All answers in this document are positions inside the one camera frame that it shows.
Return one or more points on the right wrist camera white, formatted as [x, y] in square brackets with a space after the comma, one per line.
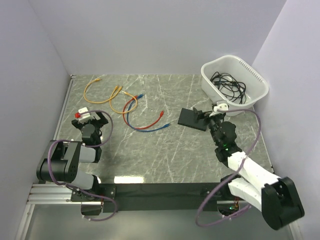
[219, 107]

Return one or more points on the black network switch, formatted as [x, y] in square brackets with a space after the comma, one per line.
[188, 119]

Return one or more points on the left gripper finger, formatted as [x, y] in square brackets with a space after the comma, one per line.
[102, 119]
[77, 124]

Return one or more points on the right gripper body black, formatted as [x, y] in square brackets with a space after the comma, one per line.
[214, 121]

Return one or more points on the aluminium rail frame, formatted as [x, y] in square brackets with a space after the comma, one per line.
[41, 194]

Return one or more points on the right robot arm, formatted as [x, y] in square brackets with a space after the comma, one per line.
[275, 197]

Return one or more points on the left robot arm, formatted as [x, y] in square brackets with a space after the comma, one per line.
[60, 161]

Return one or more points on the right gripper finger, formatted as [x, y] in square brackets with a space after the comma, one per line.
[198, 113]
[203, 120]

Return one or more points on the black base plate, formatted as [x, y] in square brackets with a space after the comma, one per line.
[155, 196]

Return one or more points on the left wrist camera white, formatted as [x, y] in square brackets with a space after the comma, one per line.
[83, 115]

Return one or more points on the white plastic basin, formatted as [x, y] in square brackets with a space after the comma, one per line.
[229, 78]

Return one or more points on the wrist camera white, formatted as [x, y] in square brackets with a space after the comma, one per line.
[83, 115]
[219, 107]

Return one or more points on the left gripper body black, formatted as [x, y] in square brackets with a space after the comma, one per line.
[96, 123]

